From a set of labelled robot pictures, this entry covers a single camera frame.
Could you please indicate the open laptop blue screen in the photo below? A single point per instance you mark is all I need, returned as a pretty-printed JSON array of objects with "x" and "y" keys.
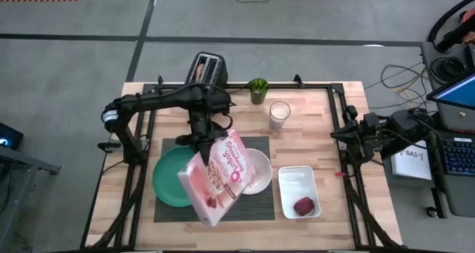
[{"x": 458, "y": 93}]

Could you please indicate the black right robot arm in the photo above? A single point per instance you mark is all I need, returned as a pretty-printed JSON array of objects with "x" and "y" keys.
[{"x": 401, "y": 128}]

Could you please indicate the black two-slot toaster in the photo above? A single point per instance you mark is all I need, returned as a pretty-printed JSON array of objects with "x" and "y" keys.
[{"x": 215, "y": 68}]

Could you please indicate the glass of milk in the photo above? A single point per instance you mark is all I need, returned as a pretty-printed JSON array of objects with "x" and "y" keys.
[{"x": 279, "y": 115}]

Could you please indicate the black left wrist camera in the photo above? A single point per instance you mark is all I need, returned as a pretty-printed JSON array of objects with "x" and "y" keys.
[{"x": 185, "y": 139}]

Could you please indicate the green drinking cup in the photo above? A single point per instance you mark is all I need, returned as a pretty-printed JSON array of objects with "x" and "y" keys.
[{"x": 258, "y": 89}]

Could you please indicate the white round bowl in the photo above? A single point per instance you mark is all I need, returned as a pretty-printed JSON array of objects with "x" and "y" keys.
[{"x": 264, "y": 167}]

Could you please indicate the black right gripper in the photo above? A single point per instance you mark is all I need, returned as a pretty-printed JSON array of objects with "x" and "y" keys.
[{"x": 358, "y": 136}]

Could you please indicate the green round plate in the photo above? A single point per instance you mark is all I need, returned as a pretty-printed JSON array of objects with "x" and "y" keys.
[{"x": 167, "y": 179}]

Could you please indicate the black caster wheel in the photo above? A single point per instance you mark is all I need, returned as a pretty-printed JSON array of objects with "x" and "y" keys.
[{"x": 431, "y": 211}]

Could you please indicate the white rectangular tray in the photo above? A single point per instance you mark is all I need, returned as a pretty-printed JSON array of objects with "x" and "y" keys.
[{"x": 298, "y": 182}]

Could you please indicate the grey metal side table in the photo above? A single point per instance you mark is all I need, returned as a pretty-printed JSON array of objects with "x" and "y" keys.
[{"x": 26, "y": 167}]

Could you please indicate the orange red tool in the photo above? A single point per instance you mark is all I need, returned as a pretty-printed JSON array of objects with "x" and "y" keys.
[{"x": 467, "y": 17}]

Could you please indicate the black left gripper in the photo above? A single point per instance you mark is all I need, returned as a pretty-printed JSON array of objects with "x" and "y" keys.
[{"x": 208, "y": 136}]

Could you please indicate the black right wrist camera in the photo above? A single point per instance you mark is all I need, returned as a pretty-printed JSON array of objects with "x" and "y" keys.
[{"x": 349, "y": 112}]

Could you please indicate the black backlit keyboard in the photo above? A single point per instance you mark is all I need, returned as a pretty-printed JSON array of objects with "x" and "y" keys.
[{"x": 460, "y": 158}]

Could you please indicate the dark grey ribbed placemat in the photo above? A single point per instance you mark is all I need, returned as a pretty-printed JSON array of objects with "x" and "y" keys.
[{"x": 256, "y": 210}]

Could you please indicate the black computer with blue light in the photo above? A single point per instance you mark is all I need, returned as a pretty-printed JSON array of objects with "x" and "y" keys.
[{"x": 9, "y": 136}]

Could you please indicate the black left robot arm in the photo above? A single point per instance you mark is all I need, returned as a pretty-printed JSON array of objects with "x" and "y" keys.
[{"x": 152, "y": 101}]

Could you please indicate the dark red plum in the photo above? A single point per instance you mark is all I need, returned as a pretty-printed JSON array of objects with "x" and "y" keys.
[{"x": 304, "y": 206}]

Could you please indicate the white paper sheet with print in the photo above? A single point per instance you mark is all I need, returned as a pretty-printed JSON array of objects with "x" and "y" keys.
[{"x": 412, "y": 162}]

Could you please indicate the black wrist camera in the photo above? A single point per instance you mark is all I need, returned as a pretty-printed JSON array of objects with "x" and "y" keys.
[
  {"x": 349, "y": 112},
  {"x": 185, "y": 139}
]

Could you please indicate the pink strawberry yogurt cereal box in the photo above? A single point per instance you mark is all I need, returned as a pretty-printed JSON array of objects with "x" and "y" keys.
[{"x": 217, "y": 184}]

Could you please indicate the round toasted bagel half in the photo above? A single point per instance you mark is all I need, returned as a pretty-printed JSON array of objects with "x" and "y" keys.
[{"x": 200, "y": 72}]

